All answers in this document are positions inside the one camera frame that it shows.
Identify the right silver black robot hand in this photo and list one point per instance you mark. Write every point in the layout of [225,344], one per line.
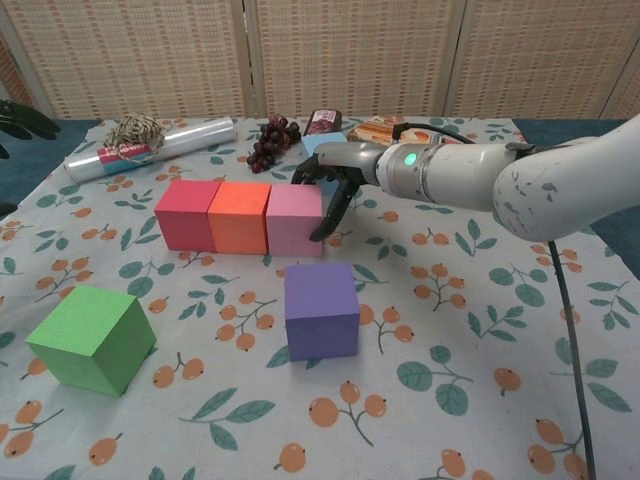
[355,160]

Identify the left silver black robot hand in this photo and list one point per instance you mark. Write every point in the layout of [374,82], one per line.
[25,122]

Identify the light blue block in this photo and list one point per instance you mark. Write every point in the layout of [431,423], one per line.
[315,145]

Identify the pink block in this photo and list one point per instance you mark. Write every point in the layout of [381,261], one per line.
[292,227]

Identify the orange block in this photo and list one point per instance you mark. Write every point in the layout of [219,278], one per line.
[237,225]

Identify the purple block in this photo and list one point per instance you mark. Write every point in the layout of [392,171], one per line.
[320,325]

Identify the magenta block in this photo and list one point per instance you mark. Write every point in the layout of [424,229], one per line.
[185,220]

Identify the green block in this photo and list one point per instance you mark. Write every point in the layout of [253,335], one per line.
[85,345]

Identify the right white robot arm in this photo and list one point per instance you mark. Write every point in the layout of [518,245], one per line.
[550,175]

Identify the orange biscuit box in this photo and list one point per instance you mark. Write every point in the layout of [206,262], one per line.
[370,131]

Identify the dark grape juice bottle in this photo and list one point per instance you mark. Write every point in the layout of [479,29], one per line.
[322,122]

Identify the dark red grape bunch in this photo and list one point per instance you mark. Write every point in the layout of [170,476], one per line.
[270,142]

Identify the woven bamboo folding screen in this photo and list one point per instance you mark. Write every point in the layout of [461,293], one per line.
[350,60]

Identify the beige twine bundle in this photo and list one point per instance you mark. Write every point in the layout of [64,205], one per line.
[135,127]

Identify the clear plastic wrap roll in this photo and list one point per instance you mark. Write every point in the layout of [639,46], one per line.
[200,135]

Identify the floral fruit print tablecloth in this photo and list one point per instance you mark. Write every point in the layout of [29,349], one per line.
[300,425]

